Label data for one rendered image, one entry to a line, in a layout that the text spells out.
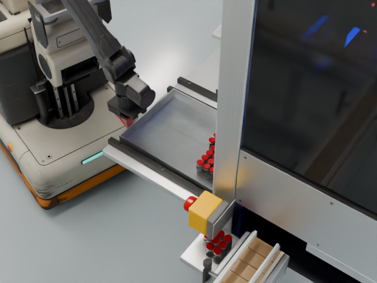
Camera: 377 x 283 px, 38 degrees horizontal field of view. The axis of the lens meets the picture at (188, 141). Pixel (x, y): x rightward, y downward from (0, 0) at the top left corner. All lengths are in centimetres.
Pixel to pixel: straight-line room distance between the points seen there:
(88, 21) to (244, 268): 72
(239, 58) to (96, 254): 159
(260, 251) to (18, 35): 141
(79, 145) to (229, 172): 132
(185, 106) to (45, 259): 107
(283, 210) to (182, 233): 128
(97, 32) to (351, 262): 82
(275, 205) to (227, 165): 14
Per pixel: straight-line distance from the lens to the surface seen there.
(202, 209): 129
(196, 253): 140
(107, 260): 244
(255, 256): 135
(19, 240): 258
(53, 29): 209
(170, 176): 152
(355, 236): 119
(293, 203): 121
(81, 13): 142
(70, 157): 244
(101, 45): 143
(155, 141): 163
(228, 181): 129
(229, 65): 105
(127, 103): 155
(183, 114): 171
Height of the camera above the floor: 208
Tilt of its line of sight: 47 degrees down
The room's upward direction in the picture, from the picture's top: straight up
